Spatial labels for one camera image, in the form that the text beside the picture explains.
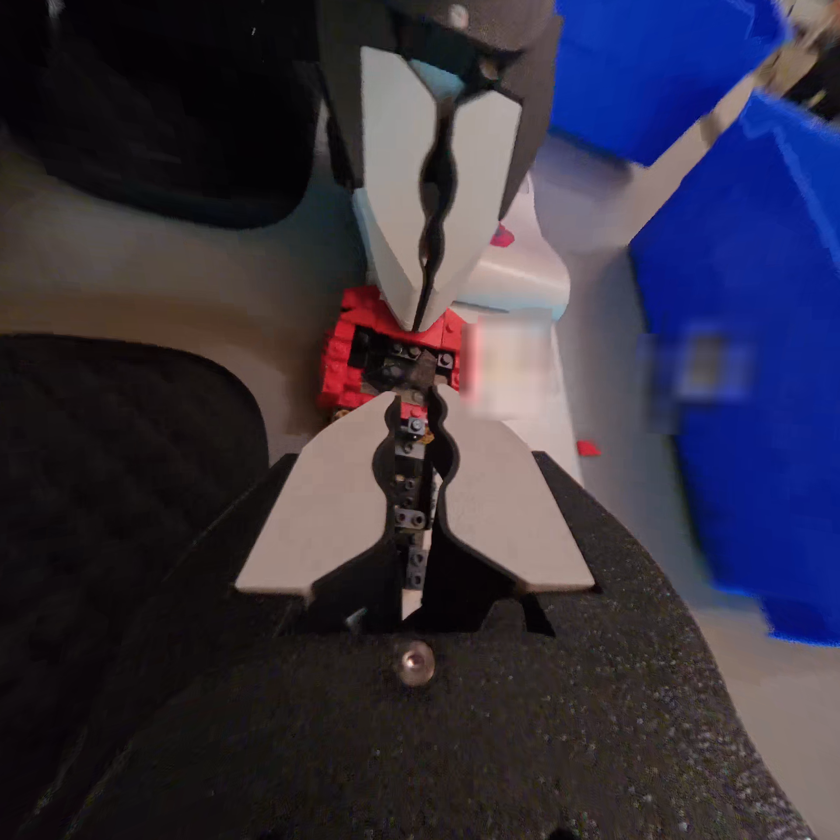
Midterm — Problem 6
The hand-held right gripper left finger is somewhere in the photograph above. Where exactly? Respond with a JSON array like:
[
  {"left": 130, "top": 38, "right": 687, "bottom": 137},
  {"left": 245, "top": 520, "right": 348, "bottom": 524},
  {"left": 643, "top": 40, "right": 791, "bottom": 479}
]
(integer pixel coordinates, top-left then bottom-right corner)
[{"left": 234, "top": 392, "right": 403, "bottom": 601}]

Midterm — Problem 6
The red and black lego car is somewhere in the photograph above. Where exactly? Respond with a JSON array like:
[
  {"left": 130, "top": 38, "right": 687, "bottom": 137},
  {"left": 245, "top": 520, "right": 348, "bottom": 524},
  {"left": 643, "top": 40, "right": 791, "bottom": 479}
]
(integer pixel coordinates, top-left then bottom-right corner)
[{"left": 317, "top": 285, "right": 466, "bottom": 614}]

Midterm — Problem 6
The black fabric bag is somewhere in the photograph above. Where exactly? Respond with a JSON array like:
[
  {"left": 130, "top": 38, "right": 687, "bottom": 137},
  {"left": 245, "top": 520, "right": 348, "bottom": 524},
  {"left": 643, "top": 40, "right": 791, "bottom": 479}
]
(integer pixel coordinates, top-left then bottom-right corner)
[{"left": 0, "top": 0, "right": 320, "bottom": 231}]

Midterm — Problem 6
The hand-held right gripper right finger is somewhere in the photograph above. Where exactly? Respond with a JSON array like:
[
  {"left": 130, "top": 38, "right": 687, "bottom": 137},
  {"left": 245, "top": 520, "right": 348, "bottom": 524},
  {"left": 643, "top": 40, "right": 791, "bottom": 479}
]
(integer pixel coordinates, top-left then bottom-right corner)
[{"left": 427, "top": 386, "right": 597, "bottom": 597}]

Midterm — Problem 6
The white instruction booklet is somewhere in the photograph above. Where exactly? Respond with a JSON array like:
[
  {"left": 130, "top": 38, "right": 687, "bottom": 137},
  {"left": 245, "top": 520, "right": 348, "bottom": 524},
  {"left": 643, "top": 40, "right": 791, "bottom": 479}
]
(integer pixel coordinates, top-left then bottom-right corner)
[{"left": 453, "top": 172, "right": 586, "bottom": 490}]

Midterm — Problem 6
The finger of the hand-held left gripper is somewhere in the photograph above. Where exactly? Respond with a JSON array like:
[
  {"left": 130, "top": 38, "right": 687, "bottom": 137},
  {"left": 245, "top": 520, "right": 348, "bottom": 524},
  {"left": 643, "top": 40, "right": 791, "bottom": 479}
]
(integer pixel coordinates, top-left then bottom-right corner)
[
  {"left": 419, "top": 87, "right": 524, "bottom": 331},
  {"left": 353, "top": 46, "right": 442, "bottom": 332}
]

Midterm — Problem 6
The blue plastic bin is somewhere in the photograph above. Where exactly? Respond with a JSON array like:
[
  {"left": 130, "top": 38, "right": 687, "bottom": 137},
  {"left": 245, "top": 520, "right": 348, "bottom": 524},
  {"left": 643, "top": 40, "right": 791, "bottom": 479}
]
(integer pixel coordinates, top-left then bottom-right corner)
[
  {"left": 629, "top": 91, "right": 840, "bottom": 645},
  {"left": 550, "top": 0, "right": 791, "bottom": 167}
]

